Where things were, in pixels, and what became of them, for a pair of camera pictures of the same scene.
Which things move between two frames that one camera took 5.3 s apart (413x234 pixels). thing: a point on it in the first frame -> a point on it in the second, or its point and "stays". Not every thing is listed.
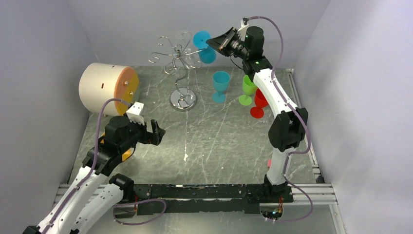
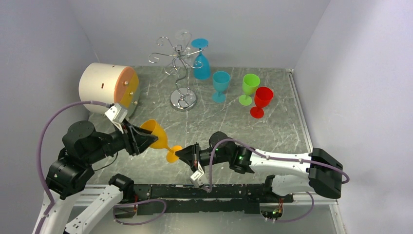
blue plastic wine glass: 207,54 -> 201,66
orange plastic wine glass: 125,156 -> 152,126
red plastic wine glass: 257,111 stays
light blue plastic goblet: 221,80 stays
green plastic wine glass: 249,88 stays
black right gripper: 222,43 -> 191,154
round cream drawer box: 99,82 stays
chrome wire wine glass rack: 181,99 stays
